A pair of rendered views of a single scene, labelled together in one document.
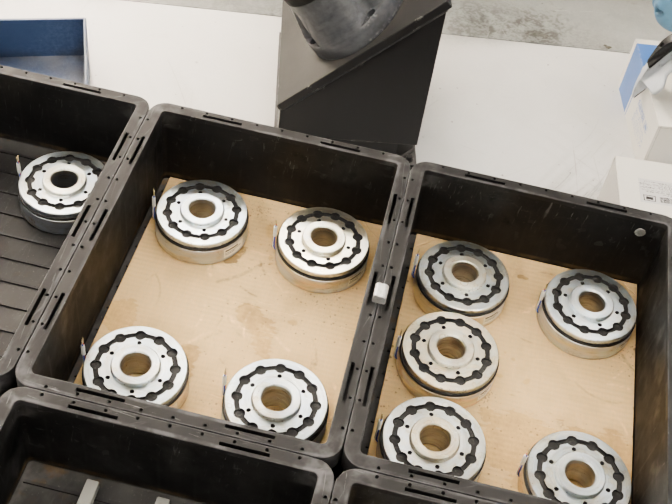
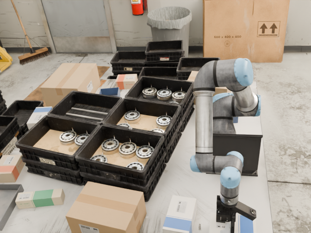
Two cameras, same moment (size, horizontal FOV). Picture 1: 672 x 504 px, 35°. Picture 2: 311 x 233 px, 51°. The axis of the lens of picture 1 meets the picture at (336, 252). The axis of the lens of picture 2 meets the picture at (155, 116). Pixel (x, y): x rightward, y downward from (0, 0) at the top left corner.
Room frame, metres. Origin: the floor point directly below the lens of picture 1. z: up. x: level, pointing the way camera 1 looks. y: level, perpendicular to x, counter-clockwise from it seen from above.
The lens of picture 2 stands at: (1.31, -1.40, 2.05)
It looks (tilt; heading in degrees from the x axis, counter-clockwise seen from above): 35 degrees down; 110
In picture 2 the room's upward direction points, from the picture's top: 6 degrees counter-clockwise
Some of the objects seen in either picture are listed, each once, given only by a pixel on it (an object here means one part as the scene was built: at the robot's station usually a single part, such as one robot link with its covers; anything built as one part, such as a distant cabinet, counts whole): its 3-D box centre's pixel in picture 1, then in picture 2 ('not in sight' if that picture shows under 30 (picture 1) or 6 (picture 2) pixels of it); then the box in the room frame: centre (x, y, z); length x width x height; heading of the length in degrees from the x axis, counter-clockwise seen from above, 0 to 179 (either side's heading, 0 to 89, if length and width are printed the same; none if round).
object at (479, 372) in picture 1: (450, 351); (127, 148); (0.67, -0.13, 0.86); 0.10 x 0.10 x 0.01
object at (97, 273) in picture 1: (232, 296); (143, 122); (0.69, 0.10, 0.87); 0.40 x 0.30 x 0.11; 175
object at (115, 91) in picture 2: not in sight; (108, 98); (0.26, 0.53, 0.74); 0.20 x 0.15 x 0.07; 107
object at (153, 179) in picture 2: not in sight; (124, 168); (0.66, -0.20, 0.76); 0.40 x 0.30 x 0.12; 175
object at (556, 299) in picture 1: (590, 305); (134, 168); (0.76, -0.28, 0.86); 0.10 x 0.10 x 0.01
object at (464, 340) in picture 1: (451, 348); (127, 147); (0.67, -0.13, 0.86); 0.05 x 0.05 x 0.01
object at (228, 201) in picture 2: not in sight; (229, 196); (1.26, -0.47, 0.98); 0.08 x 0.08 x 0.05
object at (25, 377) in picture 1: (233, 264); (142, 116); (0.69, 0.10, 0.92); 0.40 x 0.30 x 0.02; 175
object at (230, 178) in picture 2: not in sight; (230, 181); (1.26, -0.47, 1.06); 0.09 x 0.08 x 0.11; 87
